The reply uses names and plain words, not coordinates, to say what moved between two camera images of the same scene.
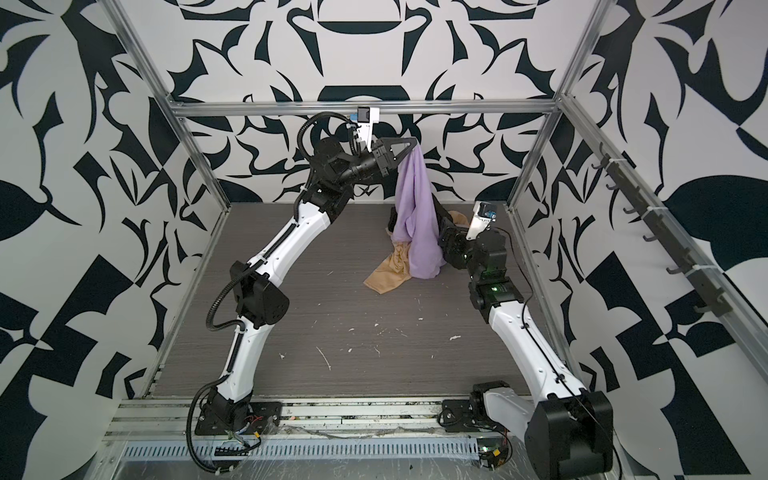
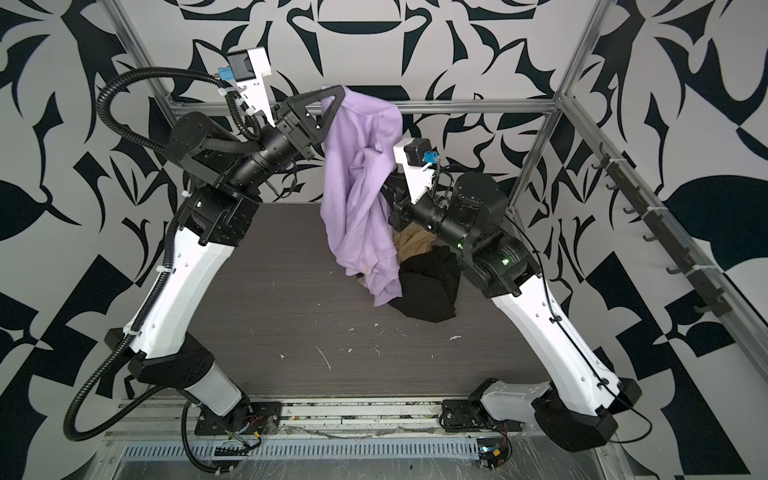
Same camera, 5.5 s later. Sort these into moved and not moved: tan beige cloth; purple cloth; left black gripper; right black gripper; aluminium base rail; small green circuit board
Moved: right black gripper; tan beige cloth; left black gripper; purple cloth
Not moved: small green circuit board; aluminium base rail
